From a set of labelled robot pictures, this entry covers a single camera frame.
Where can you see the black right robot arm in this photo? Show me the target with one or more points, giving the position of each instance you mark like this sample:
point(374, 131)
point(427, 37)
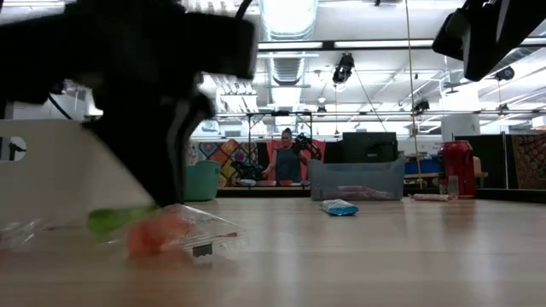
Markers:
point(499, 34)

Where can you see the red soda can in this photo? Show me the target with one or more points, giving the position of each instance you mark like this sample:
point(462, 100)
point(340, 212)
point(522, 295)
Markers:
point(457, 168)

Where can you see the silver ventilation duct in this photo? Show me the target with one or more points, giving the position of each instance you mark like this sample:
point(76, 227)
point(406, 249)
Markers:
point(288, 70)

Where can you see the teal plastic bin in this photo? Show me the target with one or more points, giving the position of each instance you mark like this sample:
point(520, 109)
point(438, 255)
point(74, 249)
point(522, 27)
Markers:
point(202, 181)

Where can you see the colourful patchwork quilt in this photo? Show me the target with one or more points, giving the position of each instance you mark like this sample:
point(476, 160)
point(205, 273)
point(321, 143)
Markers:
point(230, 153)

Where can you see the person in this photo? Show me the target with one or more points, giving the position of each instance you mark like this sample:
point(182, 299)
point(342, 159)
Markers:
point(288, 164)

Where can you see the orange gummy candy packet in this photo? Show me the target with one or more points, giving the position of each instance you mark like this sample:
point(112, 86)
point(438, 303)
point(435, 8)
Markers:
point(166, 234)

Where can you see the brown patterned tapestry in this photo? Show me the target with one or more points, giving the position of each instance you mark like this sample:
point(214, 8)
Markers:
point(529, 162)

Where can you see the white plastic bin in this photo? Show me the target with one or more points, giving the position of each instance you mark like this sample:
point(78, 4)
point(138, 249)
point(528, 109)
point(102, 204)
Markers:
point(47, 183)

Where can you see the black backdrop stand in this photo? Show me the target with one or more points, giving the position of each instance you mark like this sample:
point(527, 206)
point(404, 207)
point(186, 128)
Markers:
point(341, 113)

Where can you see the white cylindrical column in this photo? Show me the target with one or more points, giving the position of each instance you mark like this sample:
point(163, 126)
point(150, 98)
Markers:
point(460, 127)

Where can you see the grey translucent plastic bin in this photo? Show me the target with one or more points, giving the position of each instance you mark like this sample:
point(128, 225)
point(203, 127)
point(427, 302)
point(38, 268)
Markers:
point(356, 175)

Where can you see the black ceiling spotlight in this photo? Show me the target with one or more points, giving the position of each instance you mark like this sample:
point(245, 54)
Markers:
point(505, 73)
point(421, 106)
point(343, 68)

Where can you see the green gummy candy packet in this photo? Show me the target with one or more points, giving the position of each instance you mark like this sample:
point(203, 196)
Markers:
point(117, 218)

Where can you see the black overhead truss beam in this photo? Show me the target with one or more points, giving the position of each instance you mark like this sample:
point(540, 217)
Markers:
point(328, 44)

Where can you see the black articulated device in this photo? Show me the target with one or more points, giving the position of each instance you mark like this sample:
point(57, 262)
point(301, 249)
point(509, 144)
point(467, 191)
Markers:
point(307, 145)

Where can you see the black partition panel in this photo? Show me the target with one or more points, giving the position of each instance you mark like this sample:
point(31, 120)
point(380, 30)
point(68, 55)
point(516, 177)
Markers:
point(492, 162)

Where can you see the Smarties candy roll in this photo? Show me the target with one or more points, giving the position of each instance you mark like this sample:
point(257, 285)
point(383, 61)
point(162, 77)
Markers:
point(433, 197)

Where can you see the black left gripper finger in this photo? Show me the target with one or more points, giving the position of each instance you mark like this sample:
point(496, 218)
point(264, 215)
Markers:
point(145, 158)
point(198, 108)

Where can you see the red hanging cloth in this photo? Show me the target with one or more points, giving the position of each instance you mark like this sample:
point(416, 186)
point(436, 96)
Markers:
point(272, 155)

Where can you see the Hershey's cookies creme bar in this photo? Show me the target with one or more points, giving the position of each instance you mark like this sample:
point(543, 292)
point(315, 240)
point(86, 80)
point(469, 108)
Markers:
point(339, 207)

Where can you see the blue storage crate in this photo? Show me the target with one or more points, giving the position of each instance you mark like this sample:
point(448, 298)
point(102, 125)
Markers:
point(422, 166)

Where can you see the black computer monitor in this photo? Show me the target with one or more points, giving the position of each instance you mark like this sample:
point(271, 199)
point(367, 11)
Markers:
point(370, 147)

